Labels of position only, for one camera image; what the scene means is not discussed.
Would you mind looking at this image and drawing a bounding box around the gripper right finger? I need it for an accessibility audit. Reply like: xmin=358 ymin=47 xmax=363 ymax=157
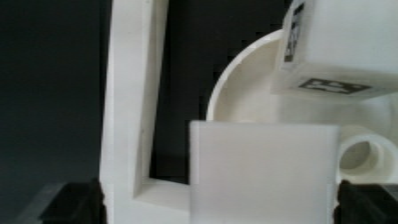
xmin=335 ymin=180 xmax=398 ymax=224

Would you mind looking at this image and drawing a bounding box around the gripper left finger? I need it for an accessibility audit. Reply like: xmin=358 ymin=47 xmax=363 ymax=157
xmin=17 ymin=178 xmax=109 ymax=224

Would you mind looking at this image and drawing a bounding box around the white obstacle wall frame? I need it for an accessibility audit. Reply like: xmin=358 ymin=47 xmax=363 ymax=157
xmin=100 ymin=0 xmax=191 ymax=224

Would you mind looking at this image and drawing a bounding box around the white stool leg with tag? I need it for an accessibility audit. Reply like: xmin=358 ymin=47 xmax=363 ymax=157
xmin=272 ymin=0 xmax=398 ymax=101

